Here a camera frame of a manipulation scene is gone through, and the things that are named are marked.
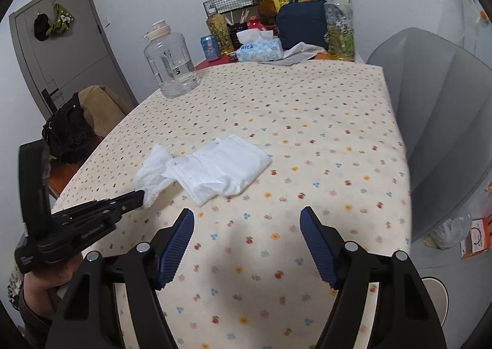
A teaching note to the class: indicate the grey door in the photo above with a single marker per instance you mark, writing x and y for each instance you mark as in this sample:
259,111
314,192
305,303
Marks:
84,65

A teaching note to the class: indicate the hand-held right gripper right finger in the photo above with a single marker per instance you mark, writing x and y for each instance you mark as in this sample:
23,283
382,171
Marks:
319,249

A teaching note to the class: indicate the red lidded container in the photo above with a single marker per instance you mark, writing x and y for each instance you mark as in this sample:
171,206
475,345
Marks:
261,24

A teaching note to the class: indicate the person's left hand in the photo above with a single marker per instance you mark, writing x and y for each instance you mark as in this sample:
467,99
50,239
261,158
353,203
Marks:
52,274

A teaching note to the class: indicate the blue white tissue pack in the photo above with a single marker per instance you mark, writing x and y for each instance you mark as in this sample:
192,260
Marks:
259,49

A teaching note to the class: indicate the white tissue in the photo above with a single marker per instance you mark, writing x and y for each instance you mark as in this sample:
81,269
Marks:
153,168

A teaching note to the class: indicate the small plastic tea bottle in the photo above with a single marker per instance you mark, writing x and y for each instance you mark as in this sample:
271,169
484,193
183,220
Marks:
220,30

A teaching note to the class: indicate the large plastic tea bottle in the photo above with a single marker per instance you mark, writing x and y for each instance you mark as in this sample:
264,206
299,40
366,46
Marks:
340,30

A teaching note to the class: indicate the white plastic packaging bag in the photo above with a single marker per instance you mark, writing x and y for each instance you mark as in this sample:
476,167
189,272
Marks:
219,168

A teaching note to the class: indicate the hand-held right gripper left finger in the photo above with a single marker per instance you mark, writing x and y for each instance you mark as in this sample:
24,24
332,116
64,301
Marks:
176,249

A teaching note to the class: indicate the navy blue lunch bag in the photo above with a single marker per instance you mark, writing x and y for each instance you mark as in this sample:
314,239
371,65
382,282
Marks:
301,24

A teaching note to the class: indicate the blue drink can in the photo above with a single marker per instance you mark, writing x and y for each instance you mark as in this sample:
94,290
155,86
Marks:
210,47

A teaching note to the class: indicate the clear plastic bag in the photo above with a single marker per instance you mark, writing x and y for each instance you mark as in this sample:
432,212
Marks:
449,232

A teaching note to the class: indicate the black hat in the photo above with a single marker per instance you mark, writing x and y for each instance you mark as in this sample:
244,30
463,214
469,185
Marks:
41,26

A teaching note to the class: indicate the large clear water jug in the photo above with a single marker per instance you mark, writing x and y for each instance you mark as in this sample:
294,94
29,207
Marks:
173,65

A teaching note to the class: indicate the brown plush toy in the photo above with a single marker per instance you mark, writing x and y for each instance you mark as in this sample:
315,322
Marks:
267,9

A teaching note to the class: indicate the person's left forearm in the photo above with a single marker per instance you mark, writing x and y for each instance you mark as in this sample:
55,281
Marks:
32,318

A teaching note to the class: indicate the black utensil holder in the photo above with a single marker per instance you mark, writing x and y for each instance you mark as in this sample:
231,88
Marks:
236,32

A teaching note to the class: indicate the orange white cardboard box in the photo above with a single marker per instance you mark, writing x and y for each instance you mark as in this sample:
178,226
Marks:
478,237

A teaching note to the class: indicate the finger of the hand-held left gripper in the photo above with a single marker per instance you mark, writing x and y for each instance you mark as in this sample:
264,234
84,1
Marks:
115,205

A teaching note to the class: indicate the brown upholstered chair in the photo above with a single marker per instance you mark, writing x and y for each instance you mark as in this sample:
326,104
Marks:
103,107

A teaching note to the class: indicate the green plush toy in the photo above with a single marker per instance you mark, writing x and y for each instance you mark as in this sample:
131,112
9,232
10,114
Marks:
60,18

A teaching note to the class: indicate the grey plastic chair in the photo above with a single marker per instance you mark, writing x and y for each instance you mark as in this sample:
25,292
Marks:
434,122

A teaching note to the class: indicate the crumpled white paper sheet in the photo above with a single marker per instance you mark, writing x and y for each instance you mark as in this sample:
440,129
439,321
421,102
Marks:
299,53

